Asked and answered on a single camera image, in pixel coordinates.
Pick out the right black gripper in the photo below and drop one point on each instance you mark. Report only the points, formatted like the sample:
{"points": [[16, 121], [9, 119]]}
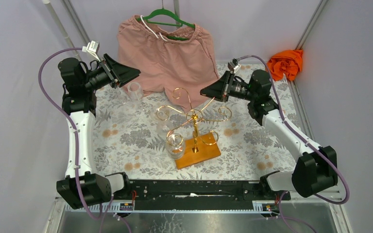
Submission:
{"points": [[221, 90]]}

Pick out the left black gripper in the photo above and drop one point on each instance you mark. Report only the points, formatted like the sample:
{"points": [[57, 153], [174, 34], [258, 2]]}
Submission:
{"points": [[111, 72]]}

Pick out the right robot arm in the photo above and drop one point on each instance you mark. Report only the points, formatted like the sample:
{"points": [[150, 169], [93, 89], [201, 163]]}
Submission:
{"points": [[313, 172]]}

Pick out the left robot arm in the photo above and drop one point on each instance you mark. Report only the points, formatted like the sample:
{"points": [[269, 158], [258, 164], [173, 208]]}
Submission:
{"points": [[83, 185]]}

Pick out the wooden rack base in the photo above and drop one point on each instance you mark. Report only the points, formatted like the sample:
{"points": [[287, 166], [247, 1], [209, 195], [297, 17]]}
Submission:
{"points": [[205, 149]]}

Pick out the gold wine glass rack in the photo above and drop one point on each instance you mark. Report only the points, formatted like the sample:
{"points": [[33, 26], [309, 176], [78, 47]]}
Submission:
{"points": [[196, 116]]}

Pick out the pink shorts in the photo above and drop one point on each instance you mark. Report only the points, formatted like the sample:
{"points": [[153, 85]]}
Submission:
{"points": [[178, 63]]}

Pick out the orange cloth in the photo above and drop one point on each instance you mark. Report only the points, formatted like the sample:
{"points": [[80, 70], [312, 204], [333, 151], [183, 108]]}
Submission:
{"points": [[287, 64]]}

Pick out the green clothes hanger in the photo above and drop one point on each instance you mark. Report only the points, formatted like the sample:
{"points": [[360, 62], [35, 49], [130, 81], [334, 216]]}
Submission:
{"points": [[165, 17]]}

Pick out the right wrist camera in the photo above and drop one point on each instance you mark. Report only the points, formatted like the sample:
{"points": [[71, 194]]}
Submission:
{"points": [[234, 66]]}

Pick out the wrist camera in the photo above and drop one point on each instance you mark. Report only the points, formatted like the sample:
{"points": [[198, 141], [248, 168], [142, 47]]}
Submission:
{"points": [[234, 66], [91, 49]]}

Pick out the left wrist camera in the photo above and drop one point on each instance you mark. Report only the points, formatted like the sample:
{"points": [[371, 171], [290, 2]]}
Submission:
{"points": [[91, 49]]}

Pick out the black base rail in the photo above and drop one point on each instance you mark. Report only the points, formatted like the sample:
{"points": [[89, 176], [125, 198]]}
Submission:
{"points": [[197, 195]]}

